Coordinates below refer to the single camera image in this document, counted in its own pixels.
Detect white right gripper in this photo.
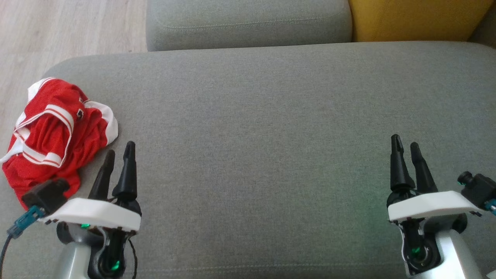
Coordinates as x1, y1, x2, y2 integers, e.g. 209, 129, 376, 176
387, 134, 483, 224

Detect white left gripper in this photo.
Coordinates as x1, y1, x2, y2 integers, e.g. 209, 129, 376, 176
39, 141, 142, 234

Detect red shorts with white band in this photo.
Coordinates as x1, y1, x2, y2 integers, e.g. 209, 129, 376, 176
26, 77, 119, 171

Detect red jersey with striped trim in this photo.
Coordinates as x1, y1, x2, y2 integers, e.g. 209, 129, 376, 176
0, 104, 82, 210

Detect yellow sofa cushion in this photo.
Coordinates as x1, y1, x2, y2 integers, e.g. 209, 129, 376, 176
348, 0, 495, 42

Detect grey fabric sofa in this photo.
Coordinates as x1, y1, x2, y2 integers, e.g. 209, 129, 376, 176
0, 41, 496, 279

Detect dark grey sofa side cushion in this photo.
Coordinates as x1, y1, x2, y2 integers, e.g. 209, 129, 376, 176
467, 8, 496, 49

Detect grey sofa back cushion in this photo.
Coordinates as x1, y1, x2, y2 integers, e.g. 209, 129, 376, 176
146, 0, 353, 52

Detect teal left camera connector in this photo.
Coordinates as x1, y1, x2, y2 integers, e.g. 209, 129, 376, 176
7, 205, 45, 239

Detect black left camera cable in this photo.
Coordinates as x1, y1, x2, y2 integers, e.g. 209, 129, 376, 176
0, 232, 16, 274

